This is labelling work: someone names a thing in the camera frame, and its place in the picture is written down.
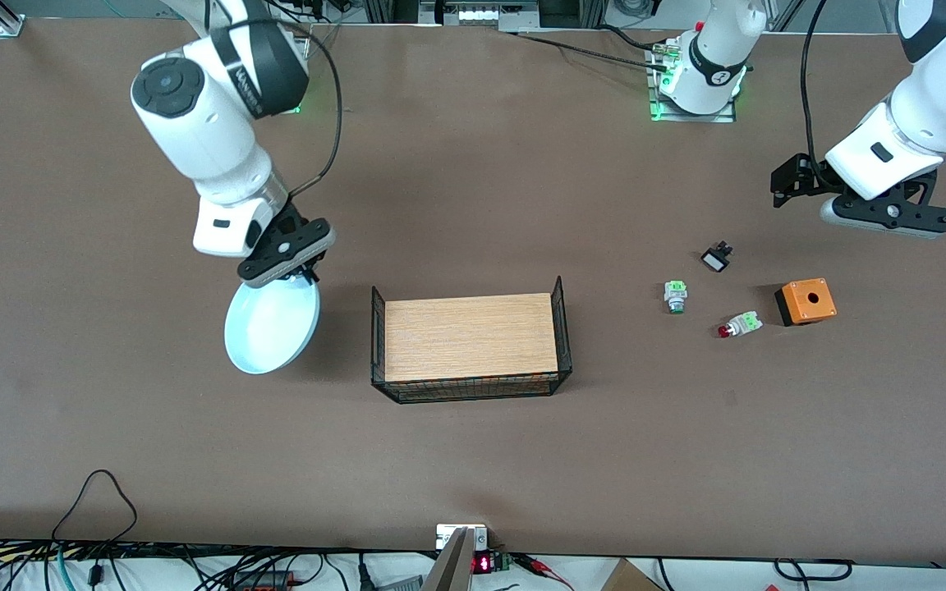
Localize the light blue round plate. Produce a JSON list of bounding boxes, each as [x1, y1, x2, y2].
[[224, 275, 322, 375]]

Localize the red push button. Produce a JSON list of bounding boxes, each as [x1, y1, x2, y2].
[[717, 311, 764, 340]]

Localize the orange black button box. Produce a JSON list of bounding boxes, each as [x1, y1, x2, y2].
[[774, 277, 838, 328]]

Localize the wooden board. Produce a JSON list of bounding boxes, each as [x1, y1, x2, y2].
[[384, 293, 560, 383]]

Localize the black power strip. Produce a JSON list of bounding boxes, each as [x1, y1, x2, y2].
[[227, 569, 297, 591]]

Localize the brown cardboard piece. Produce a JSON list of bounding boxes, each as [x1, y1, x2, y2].
[[600, 558, 664, 591]]

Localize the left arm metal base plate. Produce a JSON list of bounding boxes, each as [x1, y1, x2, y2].
[[645, 45, 737, 124]]

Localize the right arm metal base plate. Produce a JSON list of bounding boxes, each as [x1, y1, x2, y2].
[[276, 37, 312, 116]]

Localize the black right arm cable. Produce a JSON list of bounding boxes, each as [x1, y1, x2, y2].
[[272, 16, 344, 199]]

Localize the black wire basket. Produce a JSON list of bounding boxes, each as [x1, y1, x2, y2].
[[370, 276, 573, 405]]

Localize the black cable to base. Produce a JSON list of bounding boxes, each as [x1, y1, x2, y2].
[[506, 31, 671, 71]]

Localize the black looped cable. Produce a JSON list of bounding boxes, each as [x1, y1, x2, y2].
[[52, 470, 139, 543]]

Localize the silver camera mount bracket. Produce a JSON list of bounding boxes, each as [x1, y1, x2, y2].
[[420, 524, 489, 591]]

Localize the metal frame with light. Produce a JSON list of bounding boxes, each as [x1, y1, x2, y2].
[[420, 0, 540, 32]]

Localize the black coiled cable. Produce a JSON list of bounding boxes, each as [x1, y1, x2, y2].
[[773, 558, 854, 582]]

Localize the red wire leads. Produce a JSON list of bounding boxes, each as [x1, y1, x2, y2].
[[514, 554, 576, 590]]

